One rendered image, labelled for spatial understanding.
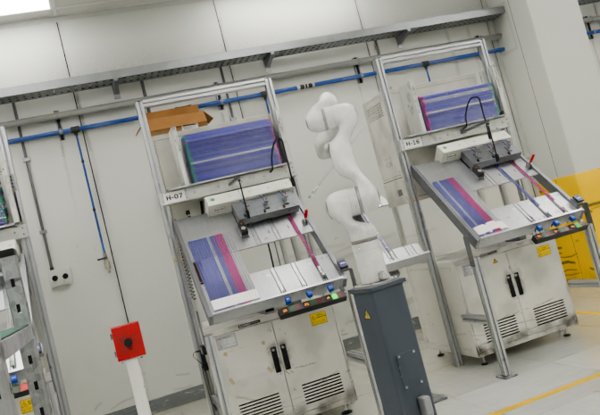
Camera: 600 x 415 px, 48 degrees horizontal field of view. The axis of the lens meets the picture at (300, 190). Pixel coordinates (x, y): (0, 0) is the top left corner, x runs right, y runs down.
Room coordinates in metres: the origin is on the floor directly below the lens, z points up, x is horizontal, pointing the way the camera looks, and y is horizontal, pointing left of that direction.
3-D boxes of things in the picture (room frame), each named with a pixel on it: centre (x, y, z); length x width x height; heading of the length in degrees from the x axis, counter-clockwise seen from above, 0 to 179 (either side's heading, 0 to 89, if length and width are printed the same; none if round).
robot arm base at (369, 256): (2.91, -0.21, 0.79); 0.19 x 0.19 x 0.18
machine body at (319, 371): (3.85, 0.41, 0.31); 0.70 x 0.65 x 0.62; 107
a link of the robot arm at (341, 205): (2.91, -0.18, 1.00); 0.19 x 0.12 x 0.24; 87
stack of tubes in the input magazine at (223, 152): (3.75, 0.32, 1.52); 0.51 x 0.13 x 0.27; 107
